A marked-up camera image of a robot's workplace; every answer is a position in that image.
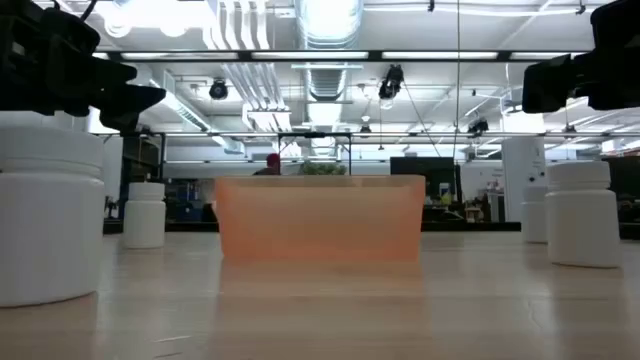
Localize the person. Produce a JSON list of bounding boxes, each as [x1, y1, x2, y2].
[[252, 152, 282, 177]]

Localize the black hanging camera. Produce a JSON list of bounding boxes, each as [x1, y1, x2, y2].
[[378, 63, 405, 101]]

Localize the dark shelf rack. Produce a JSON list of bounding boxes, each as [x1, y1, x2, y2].
[[118, 130, 167, 221]]

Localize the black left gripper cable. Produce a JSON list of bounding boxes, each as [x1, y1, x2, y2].
[[78, 0, 100, 22]]

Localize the white ceiling pipes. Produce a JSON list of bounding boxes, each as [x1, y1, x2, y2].
[[202, 0, 294, 132]]

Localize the orange translucent plastic basket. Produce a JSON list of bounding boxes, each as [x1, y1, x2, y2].
[[214, 174, 427, 264]]

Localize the silver round ventilation duct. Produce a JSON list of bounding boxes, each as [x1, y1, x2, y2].
[[294, 0, 365, 102]]

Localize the long horizontal metal rail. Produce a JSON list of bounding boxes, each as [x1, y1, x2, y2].
[[89, 130, 640, 139]]

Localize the black strip light rail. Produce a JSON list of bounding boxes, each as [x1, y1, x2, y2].
[[92, 48, 589, 63]]

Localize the distant black workstation frame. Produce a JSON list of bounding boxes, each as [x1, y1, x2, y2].
[[277, 131, 353, 176]]

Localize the blue storage cabinet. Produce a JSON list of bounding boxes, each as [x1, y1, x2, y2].
[[167, 179, 204, 222]]

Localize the small green artificial plant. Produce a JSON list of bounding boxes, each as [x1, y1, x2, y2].
[[298, 160, 348, 177]]

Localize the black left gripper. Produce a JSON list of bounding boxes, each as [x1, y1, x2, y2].
[[0, 0, 167, 132]]

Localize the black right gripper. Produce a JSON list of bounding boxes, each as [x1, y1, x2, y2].
[[522, 0, 640, 114]]

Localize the black monitor screen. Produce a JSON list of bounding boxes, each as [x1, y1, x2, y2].
[[389, 156, 457, 201]]

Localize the thin vertical hanging cable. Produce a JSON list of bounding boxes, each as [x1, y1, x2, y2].
[[452, 0, 462, 160]]

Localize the white room pillar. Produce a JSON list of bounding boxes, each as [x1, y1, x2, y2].
[[501, 135, 547, 224]]

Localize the black metal table frame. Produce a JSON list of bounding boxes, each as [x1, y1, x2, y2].
[[102, 221, 640, 234]]

